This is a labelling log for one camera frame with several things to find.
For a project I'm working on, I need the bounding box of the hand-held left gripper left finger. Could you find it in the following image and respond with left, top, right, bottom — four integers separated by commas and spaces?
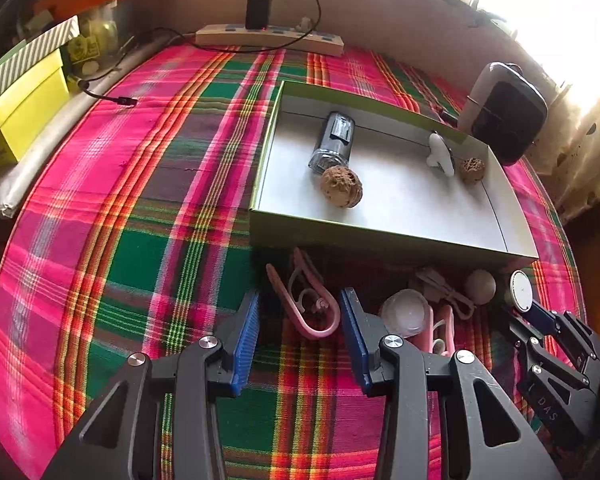
40, 289, 261, 480

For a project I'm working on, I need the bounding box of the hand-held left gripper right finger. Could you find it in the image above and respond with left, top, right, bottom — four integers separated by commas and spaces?
340, 287, 563, 480

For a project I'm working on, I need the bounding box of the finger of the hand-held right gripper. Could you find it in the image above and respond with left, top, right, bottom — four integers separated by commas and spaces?
500, 310, 588, 401
522, 300, 600, 376

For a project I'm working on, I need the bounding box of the pink clip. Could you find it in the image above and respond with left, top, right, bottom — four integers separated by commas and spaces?
415, 304, 456, 358
266, 247, 342, 342

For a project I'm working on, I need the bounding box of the white mushroom night light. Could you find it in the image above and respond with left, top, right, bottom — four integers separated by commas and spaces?
463, 269, 497, 305

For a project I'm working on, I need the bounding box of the white cable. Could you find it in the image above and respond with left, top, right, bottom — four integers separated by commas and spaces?
414, 266, 475, 320

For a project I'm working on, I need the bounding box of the green white cardboard box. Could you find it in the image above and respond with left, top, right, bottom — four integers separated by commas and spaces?
248, 80, 540, 272

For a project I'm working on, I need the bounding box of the brown walnut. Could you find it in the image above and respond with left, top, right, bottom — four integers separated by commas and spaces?
320, 165, 363, 208
460, 155, 488, 186

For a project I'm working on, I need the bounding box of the black white small device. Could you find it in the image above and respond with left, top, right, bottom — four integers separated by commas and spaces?
426, 131, 456, 178

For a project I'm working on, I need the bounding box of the black flashlight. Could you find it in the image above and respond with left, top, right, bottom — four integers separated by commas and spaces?
307, 111, 356, 173

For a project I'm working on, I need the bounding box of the pink green plaid blanket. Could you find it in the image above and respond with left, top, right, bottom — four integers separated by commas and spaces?
0, 42, 596, 480

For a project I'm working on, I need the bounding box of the cream dotted curtain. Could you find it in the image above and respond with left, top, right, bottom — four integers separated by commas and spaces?
525, 60, 600, 221

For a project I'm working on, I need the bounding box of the grey space heater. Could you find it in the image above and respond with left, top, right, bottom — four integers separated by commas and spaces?
457, 61, 550, 166

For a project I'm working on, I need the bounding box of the beige power strip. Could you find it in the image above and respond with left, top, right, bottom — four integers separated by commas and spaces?
195, 24, 345, 57

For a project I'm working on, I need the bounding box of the yellow cardboard box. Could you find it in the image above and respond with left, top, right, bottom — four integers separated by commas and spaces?
0, 49, 71, 176

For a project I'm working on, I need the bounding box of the black charger adapter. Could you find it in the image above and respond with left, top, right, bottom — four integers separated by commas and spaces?
245, 0, 273, 31

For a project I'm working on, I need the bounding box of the clear glass jar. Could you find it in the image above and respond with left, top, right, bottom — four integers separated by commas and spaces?
67, 2, 126, 76

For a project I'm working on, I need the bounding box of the green white striped box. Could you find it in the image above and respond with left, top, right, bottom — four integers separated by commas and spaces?
0, 15, 81, 111

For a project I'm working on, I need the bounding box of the black usb cable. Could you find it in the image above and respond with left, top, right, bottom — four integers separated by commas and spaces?
77, 27, 201, 107

